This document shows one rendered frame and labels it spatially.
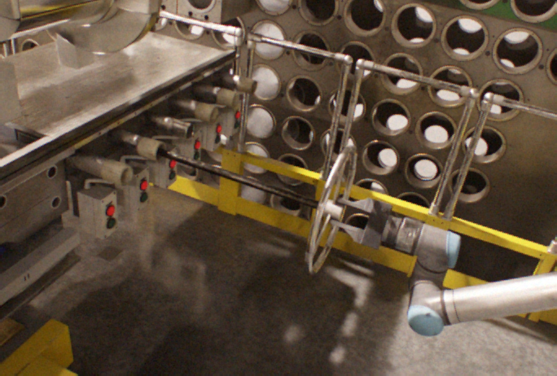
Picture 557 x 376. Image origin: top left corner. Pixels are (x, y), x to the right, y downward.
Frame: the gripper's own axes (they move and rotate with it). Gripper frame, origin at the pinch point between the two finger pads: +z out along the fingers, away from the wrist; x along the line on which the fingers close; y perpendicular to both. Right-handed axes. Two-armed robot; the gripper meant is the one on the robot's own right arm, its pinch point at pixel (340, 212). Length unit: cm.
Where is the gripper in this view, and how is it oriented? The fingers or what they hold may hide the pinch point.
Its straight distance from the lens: 145.2
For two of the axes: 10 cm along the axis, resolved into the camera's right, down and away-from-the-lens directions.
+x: -3.3, 9.4, -0.8
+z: -9.2, -3.0, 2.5
